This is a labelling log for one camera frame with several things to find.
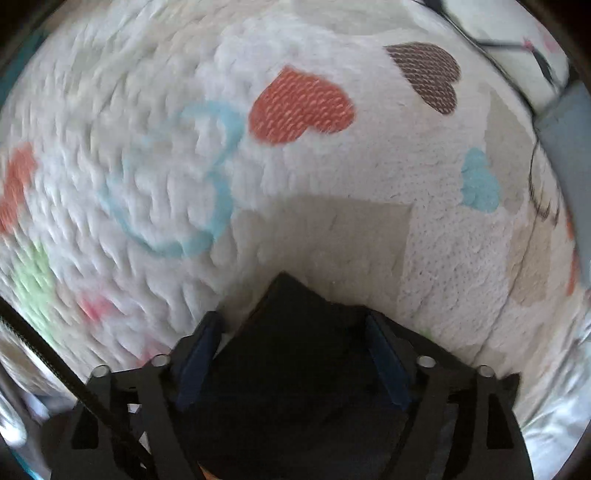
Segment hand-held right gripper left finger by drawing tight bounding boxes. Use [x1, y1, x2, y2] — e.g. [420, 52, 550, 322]
[50, 311, 223, 480]

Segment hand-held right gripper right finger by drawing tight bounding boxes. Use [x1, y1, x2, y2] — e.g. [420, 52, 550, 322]
[365, 310, 536, 480]

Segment black pants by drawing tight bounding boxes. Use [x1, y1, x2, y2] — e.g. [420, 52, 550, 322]
[185, 271, 444, 480]

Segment white heart print blanket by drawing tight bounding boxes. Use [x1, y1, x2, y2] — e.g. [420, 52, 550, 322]
[0, 0, 591, 480]

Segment grey blue cloth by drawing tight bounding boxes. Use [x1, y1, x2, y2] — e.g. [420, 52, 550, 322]
[536, 88, 591, 241]

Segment white printed pillow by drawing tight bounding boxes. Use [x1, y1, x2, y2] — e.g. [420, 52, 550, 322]
[429, 0, 571, 109]

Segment black cable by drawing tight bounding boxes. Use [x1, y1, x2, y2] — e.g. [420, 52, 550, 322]
[0, 295, 155, 480]

